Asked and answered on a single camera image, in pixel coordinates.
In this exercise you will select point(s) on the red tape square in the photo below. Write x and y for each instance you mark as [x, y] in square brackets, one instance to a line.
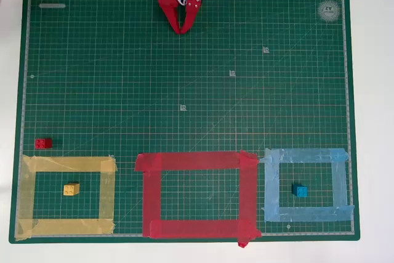
[152, 195]

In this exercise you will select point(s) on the green cutting mat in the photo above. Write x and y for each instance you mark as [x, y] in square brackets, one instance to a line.
[123, 75]

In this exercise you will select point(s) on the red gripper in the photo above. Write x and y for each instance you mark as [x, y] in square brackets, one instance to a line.
[168, 2]

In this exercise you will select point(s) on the blue lego brick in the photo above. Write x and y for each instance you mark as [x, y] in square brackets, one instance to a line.
[299, 190]

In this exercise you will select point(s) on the blue tape square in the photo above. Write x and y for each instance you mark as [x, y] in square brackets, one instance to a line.
[271, 189]

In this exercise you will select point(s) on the red lego brick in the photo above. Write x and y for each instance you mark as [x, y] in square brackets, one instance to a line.
[43, 143]

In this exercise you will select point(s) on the yellow lego brick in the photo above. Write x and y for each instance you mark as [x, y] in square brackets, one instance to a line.
[71, 189]

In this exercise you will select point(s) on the yellow tape square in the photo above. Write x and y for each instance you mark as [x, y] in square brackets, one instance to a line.
[27, 195]

